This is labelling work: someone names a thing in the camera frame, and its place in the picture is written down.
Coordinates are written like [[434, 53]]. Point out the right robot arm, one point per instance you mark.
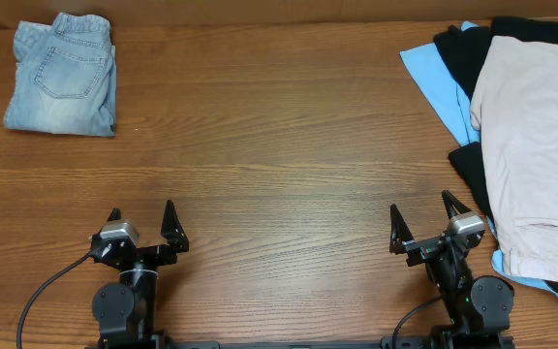
[[479, 308]]

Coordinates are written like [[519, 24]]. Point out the beige cotton shorts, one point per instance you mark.
[[515, 107]]

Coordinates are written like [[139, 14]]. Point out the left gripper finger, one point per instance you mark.
[[172, 231], [115, 215]]

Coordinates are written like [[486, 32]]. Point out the light blue garment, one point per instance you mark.
[[446, 73]]

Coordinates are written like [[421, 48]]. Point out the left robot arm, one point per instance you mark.
[[125, 309]]

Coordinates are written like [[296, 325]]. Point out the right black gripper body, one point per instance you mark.
[[425, 250]]

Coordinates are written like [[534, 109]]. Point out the folded light blue jeans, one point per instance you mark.
[[65, 77]]

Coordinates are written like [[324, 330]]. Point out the black garment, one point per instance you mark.
[[509, 73]]

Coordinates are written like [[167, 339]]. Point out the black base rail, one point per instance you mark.
[[288, 345]]

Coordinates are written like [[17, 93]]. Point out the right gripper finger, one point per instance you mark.
[[452, 205], [400, 234]]

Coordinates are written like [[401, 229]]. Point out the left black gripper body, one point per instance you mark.
[[145, 251]]

